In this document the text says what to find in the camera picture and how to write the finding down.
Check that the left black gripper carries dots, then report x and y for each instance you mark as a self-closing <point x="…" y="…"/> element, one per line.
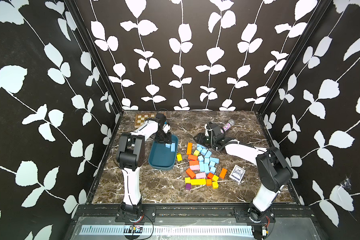
<point x="167" y="140"/>

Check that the long yellow block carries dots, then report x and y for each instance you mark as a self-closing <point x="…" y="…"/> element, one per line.
<point x="198" y="182"/>

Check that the blue playing card deck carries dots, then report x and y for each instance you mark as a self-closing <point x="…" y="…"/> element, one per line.
<point x="237" y="174"/>

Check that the black front rail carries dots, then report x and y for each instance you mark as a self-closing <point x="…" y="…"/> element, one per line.
<point x="238" y="211"/>

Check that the orange block right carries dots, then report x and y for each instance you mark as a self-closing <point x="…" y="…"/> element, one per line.
<point x="223" y="173"/>

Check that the purple glitter microphone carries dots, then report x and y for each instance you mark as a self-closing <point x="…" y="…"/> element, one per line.
<point x="228" y="125"/>

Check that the dark teal plastic tray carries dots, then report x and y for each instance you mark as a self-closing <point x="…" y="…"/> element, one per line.
<point x="162" y="158"/>

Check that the red orange block stack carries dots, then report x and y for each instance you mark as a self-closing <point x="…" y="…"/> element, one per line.
<point x="194" y="163"/>

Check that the wooden chess board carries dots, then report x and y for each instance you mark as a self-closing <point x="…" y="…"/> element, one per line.
<point x="140" y="119"/>

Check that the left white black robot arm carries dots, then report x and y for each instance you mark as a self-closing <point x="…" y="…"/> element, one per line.
<point x="131" y="153"/>

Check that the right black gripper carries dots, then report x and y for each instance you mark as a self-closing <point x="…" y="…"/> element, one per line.
<point x="200" y="138"/>

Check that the light blue block pile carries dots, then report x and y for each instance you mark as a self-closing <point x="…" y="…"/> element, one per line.
<point x="207" y="163"/>

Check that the pink block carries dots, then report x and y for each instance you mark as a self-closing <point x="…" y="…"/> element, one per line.
<point x="201" y="175"/>

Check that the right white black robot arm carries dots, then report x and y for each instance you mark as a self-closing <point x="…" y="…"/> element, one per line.
<point x="273" y="169"/>

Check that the orange red block lower left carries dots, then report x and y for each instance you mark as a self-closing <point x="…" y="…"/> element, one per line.
<point x="190" y="173"/>

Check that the small yellow block left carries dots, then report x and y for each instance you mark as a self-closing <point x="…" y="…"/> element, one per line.
<point x="179" y="157"/>

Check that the purple cube block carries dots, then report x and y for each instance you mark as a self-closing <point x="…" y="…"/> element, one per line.
<point x="188" y="186"/>

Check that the long orange block upper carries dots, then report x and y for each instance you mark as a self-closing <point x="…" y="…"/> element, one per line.
<point x="189" y="148"/>

